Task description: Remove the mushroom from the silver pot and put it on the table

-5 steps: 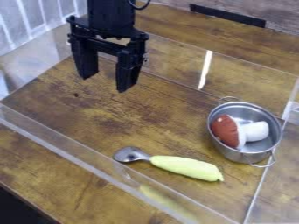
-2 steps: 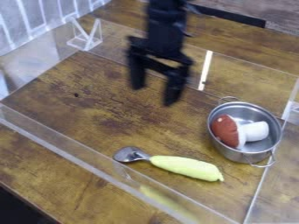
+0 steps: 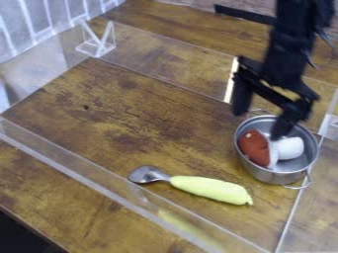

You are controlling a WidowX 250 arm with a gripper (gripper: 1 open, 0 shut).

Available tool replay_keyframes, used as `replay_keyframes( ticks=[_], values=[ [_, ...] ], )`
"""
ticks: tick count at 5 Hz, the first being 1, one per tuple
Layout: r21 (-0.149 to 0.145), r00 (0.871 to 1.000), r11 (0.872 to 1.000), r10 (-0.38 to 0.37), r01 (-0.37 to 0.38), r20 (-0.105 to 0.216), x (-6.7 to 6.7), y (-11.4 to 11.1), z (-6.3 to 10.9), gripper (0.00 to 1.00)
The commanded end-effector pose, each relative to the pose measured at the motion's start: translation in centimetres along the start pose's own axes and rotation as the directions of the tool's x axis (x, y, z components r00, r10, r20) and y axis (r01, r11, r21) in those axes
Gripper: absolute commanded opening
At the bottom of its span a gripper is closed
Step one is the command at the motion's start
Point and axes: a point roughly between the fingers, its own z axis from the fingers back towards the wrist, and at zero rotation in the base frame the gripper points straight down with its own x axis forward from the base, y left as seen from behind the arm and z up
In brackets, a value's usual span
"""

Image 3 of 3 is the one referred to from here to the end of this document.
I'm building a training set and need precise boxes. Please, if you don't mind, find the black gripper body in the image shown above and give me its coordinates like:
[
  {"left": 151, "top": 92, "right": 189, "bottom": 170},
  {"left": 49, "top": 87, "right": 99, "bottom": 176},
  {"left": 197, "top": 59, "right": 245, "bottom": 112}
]
[{"left": 234, "top": 32, "right": 320, "bottom": 107}]

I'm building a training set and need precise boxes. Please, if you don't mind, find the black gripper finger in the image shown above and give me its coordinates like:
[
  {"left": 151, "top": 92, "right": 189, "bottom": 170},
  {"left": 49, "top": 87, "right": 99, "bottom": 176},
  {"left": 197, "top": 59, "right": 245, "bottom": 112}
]
[
  {"left": 233, "top": 73, "right": 254, "bottom": 116},
  {"left": 272, "top": 99, "right": 312, "bottom": 140}
]

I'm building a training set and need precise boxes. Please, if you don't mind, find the red and white toy mushroom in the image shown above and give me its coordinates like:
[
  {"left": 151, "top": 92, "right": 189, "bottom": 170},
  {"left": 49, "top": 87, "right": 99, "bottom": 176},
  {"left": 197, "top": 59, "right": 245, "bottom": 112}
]
[{"left": 238, "top": 129, "right": 305, "bottom": 169}]

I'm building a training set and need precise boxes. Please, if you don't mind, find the silver metal pot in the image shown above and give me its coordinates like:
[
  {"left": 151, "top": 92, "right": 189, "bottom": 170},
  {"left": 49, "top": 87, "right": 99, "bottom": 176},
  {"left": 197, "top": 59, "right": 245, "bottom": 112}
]
[{"left": 234, "top": 109, "right": 320, "bottom": 190}]

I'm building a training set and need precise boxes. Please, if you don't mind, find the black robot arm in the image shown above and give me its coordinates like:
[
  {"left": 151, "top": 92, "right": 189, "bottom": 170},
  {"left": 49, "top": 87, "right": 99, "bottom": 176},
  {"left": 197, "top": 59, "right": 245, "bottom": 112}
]
[{"left": 233, "top": 0, "right": 336, "bottom": 140}]

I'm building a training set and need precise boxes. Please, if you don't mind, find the black strip on table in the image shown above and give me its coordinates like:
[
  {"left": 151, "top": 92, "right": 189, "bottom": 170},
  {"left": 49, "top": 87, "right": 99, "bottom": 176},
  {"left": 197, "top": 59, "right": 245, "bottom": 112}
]
[{"left": 214, "top": 4, "right": 276, "bottom": 26}]

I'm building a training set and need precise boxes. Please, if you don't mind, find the clear acrylic barrier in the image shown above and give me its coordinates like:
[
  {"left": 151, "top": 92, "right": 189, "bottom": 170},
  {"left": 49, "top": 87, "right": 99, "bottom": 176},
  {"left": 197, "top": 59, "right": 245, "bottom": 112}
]
[{"left": 0, "top": 117, "right": 270, "bottom": 253}]

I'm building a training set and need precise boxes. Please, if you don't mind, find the spoon with yellow-green handle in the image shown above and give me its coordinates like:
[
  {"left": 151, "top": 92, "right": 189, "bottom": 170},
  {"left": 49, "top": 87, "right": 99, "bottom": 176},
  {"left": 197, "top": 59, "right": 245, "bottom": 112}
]
[{"left": 129, "top": 165, "right": 254, "bottom": 206}]

